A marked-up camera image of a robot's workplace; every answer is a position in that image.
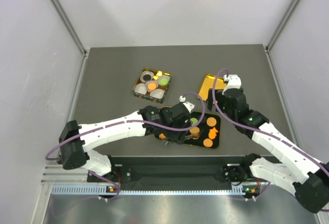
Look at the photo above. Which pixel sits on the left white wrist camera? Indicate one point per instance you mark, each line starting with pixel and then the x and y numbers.
pixel 188 105

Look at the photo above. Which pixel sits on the black gold-rimmed tray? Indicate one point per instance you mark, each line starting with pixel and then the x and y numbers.
pixel 202 132

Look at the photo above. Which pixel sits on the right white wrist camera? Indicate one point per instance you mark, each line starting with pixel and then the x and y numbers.
pixel 232 81

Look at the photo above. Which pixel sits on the right aluminium frame post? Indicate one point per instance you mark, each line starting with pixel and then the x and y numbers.
pixel 282 24

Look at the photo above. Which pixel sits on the orange biscuit top right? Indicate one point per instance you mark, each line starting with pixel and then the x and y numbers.
pixel 211 122

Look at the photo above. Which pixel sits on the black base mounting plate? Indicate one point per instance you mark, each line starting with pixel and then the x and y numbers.
pixel 180 173

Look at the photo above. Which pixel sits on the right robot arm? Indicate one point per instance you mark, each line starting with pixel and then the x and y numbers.
pixel 300 174

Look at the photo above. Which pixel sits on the orange biscuit bottom right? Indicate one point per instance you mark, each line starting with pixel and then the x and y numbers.
pixel 208 143

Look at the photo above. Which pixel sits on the left aluminium frame post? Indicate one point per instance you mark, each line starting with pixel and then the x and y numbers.
pixel 68 25

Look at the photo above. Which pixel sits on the aluminium frame post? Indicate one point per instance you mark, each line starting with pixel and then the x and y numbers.
pixel 68 25
pixel 282 24

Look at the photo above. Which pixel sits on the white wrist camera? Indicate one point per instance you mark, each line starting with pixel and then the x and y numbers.
pixel 232 81
pixel 188 105

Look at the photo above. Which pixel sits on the black sandwich cookie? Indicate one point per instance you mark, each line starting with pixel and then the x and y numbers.
pixel 147 77

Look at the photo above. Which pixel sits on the metal serving tongs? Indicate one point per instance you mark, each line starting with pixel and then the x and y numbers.
pixel 178 137

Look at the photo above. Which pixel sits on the orange biscuit centre stack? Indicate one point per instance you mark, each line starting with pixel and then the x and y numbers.
pixel 194 130

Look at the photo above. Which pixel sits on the gold tin lid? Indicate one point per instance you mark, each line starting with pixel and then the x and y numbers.
pixel 207 84

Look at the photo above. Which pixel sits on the green sandwich cookie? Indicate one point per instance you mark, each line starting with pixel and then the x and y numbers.
pixel 163 82
pixel 193 121

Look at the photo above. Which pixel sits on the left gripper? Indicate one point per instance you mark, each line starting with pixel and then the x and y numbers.
pixel 178 137

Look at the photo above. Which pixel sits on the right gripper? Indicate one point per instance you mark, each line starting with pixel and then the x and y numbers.
pixel 219 97

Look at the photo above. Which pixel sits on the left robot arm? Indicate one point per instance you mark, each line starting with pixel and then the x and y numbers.
pixel 78 141

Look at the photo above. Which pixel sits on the green christmas cookie tin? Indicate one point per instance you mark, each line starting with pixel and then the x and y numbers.
pixel 157 73

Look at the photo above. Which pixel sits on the orange swirl cookie left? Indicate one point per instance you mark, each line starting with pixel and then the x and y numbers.
pixel 162 136

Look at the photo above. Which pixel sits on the orange round biscuit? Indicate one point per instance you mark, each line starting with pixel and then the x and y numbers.
pixel 152 86

